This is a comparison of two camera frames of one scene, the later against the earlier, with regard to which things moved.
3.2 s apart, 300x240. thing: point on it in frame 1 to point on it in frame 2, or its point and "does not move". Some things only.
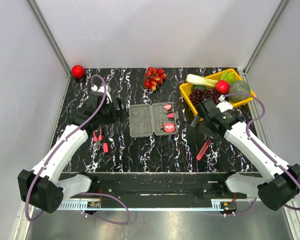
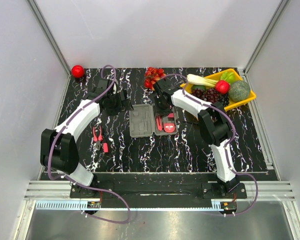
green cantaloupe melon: x=239 y=87 does not move
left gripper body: x=110 y=115 to x=115 y=105
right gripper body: x=205 y=128 to x=161 y=109
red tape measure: x=169 y=127 does not move
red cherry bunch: x=153 y=77 does not move
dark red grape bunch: x=197 y=95 does not move
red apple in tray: x=222 y=86 does not move
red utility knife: x=203 y=150 to x=159 y=122
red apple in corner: x=77 y=71 does not move
